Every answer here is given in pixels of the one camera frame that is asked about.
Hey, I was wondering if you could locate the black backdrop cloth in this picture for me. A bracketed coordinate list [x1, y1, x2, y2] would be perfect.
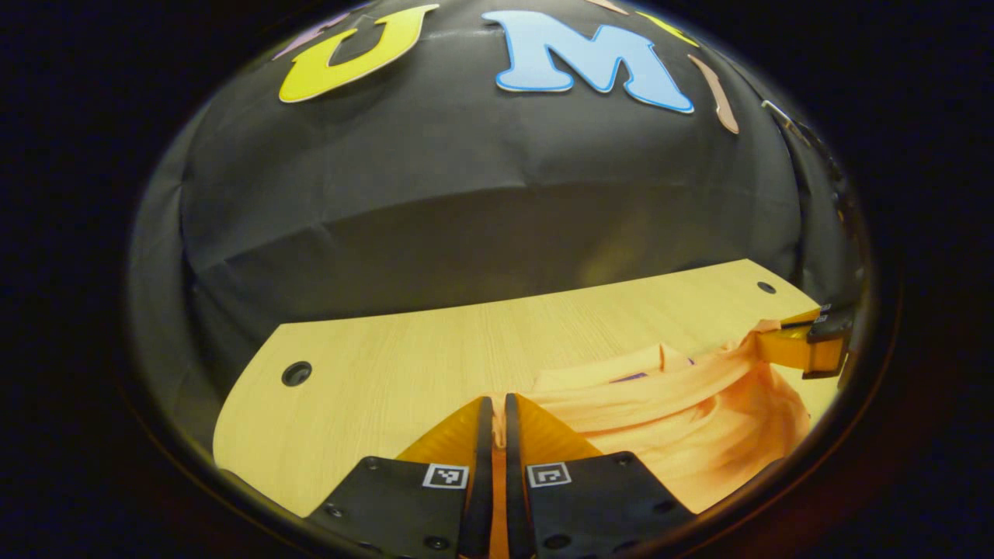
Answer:
[128, 0, 864, 455]

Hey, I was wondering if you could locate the orange T-shirt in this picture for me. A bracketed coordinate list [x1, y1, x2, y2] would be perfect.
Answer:
[489, 318, 813, 559]

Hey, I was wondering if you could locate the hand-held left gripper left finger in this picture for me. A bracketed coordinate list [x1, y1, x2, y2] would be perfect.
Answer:
[307, 395, 495, 559]

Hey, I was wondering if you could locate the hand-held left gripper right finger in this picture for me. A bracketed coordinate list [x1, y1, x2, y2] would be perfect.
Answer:
[504, 392, 697, 559]

